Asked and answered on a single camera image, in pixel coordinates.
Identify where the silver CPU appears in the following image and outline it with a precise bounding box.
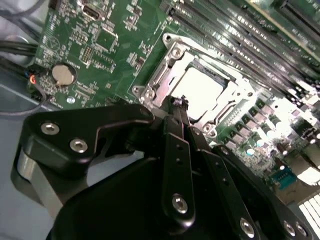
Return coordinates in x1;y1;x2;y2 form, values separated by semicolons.
172;66;232;118

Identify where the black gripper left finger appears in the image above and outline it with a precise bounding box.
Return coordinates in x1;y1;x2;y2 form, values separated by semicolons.
11;97;197;228

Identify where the metal socket cover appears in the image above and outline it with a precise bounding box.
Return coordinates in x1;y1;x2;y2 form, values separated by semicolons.
143;46;253;126

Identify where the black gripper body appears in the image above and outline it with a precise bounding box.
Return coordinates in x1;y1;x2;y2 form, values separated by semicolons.
46;156;242;240

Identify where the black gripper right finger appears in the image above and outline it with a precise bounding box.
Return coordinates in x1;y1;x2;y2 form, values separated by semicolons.
182;97;316;240

